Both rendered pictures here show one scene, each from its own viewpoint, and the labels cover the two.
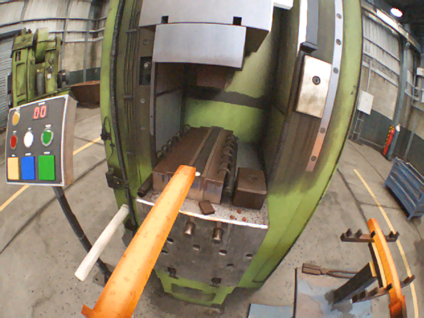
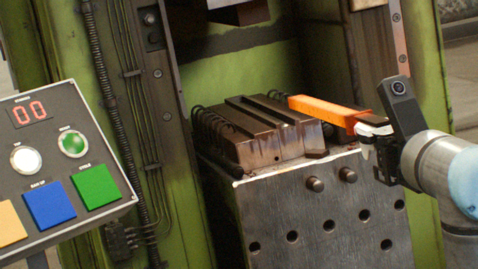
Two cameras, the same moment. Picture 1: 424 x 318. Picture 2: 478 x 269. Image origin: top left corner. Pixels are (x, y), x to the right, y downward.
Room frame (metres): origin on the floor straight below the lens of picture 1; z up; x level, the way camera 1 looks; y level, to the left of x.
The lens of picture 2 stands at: (-1.21, 0.75, 1.41)
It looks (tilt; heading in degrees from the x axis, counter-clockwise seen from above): 13 degrees down; 340
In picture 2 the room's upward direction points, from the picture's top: 11 degrees counter-clockwise
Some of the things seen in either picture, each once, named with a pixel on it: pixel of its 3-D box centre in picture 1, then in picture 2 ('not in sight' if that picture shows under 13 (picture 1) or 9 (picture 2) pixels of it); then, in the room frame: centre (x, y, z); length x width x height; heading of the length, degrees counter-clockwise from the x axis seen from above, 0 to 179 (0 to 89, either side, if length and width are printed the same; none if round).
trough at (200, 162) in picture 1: (209, 145); (258, 110); (0.60, 0.02, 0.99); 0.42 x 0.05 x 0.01; 174
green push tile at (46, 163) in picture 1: (47, 167); (95, 188); (0.29, 0.49, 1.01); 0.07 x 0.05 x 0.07; 109
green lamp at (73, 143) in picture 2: (47, 136); (73, 143); (0.33, 0.51, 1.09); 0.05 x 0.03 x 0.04; 84
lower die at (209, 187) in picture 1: (201, 152); (251, 127); (0.60, 0.04, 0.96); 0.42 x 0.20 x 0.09; 174
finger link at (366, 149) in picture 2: not in sight; (365, 142); (-0.05, 0.11, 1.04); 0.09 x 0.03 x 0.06; 177
